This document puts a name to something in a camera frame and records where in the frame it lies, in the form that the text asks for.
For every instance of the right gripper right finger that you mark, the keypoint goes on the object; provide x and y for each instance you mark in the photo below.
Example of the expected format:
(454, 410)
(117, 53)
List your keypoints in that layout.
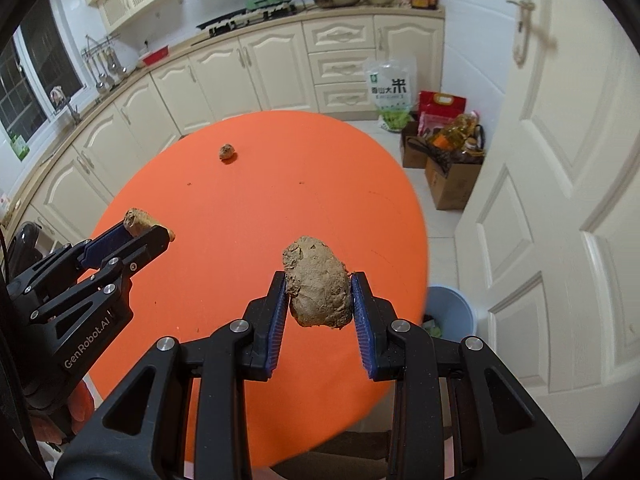
(372, 316)

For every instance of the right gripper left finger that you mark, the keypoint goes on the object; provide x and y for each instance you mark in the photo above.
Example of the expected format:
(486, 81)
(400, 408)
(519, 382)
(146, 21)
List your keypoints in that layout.
(267, 317)

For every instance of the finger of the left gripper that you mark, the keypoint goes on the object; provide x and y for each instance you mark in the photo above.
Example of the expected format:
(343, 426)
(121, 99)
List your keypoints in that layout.
(95, 251)

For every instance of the small brown lump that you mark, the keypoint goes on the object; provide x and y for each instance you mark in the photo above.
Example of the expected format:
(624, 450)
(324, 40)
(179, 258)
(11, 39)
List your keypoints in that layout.
(226, 152)
(137, 221)

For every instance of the large brown lump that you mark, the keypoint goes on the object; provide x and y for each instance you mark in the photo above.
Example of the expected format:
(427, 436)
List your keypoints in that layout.
(317, 284)

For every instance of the blue trash bin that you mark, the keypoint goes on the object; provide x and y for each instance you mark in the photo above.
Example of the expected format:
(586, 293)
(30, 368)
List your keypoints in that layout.
(447, 314)

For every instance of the kitchen faucet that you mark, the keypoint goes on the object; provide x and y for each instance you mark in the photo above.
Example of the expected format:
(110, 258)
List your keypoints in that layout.
(60, 102)

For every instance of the round orange table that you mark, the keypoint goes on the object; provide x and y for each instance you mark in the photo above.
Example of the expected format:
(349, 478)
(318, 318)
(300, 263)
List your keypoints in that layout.
(293, 174)

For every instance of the green bottle on sill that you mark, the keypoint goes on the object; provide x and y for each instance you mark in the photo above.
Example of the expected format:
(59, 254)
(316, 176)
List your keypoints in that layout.
(19, 147)

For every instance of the cardboard box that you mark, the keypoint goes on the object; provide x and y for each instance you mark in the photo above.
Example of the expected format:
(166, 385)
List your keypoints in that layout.
(451, 176)

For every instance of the small brown lump on table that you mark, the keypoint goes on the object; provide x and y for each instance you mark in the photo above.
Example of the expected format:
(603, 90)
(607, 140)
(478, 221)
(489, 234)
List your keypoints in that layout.
(226, 152)

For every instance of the window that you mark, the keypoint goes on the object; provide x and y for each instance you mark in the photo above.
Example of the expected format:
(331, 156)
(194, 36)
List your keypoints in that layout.
(34, 62)

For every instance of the hanging utensil rack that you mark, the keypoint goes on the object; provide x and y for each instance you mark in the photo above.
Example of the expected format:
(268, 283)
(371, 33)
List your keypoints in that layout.
(103, 63)

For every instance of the white door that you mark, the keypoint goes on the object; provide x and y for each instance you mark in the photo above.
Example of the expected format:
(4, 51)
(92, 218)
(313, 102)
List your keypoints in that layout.
(548, 245)

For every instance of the red basin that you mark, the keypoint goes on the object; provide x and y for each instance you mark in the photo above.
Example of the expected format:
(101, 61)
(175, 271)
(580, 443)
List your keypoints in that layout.
(151, 58)

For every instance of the red gift box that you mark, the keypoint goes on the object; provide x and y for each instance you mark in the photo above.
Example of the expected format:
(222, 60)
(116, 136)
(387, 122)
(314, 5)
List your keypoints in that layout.
(436, 110)

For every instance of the white rice bag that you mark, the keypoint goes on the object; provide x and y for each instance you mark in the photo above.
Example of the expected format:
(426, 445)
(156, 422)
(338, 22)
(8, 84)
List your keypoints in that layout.
(392, 89)

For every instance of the gas stove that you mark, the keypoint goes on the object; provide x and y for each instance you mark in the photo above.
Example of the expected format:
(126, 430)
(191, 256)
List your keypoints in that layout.
(244, 18)

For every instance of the door handle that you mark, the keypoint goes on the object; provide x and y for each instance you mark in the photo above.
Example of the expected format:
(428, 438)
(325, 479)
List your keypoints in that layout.
(523, 18)

